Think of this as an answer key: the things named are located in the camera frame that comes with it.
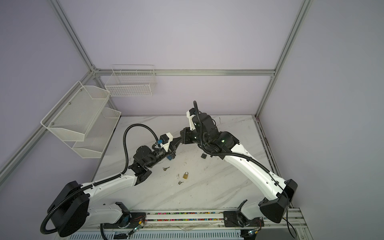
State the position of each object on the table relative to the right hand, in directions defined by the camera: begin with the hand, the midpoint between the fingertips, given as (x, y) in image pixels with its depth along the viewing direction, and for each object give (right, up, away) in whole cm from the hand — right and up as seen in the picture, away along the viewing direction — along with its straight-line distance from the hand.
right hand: (178, 131), depth 67 cm
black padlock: (+13, -17, +31) cm, 38 cm away
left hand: (+1, -3, +5) cm, 6 cm away
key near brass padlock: (-2, -30, +19) cm, 36 cm away
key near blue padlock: (-12, -24, +25) cm, 36 cm away
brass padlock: (+2, -27, +21) cm, 34 cm away
